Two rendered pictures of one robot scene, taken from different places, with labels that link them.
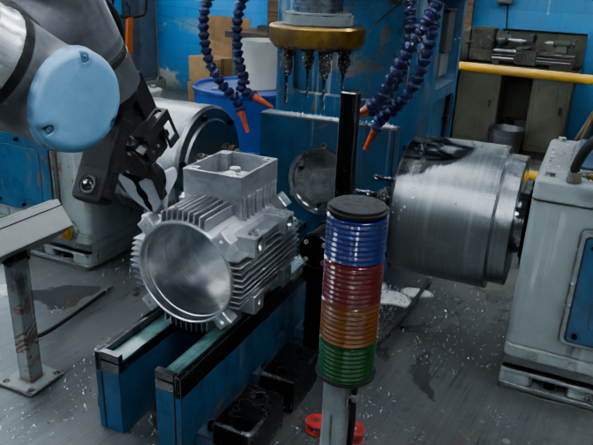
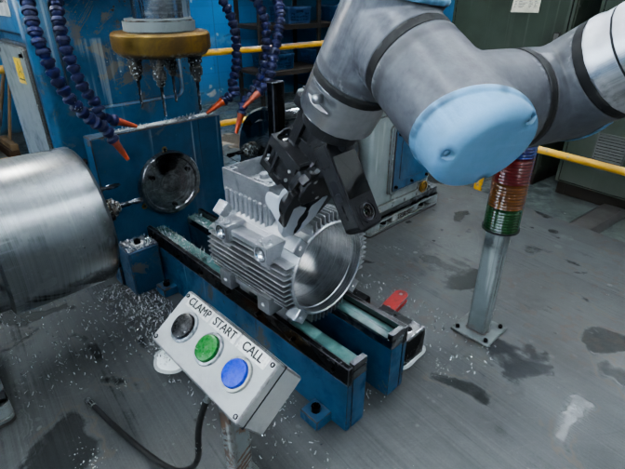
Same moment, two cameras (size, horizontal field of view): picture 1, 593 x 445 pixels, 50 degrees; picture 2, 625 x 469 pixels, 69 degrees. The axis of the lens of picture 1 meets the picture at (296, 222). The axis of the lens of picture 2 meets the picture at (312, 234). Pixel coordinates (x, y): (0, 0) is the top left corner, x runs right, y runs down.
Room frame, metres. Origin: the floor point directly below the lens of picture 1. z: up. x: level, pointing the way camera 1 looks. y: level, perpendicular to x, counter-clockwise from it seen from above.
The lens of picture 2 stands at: (0.61, 0.74, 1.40)
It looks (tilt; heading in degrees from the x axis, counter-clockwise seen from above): 28 degrees down; 292
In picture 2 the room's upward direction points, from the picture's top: straight up
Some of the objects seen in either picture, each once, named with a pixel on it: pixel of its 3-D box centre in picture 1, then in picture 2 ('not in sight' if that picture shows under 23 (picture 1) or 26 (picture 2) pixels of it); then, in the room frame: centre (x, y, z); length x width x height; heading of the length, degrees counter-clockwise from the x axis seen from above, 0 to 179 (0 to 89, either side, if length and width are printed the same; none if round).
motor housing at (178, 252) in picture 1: (219, 248); (286, 246); (0.90, 0.12, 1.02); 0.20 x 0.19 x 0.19; 157
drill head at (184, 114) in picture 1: (154, 155); (1, 239); (1.33, 0.31, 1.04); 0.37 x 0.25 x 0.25; 66
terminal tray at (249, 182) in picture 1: (231, 184); (269, 189); (0.94, 0.10, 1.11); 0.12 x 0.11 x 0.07; 157
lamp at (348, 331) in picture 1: (349, 314); (508, 193); (0.57, -0.06, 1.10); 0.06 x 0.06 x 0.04
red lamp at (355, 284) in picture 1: (352, 275); (513, 167); (0.57, -0.06, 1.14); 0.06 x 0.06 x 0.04
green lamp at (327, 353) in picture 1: (346, 351); (502, 216); (0.57, -0.06, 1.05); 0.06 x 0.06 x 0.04
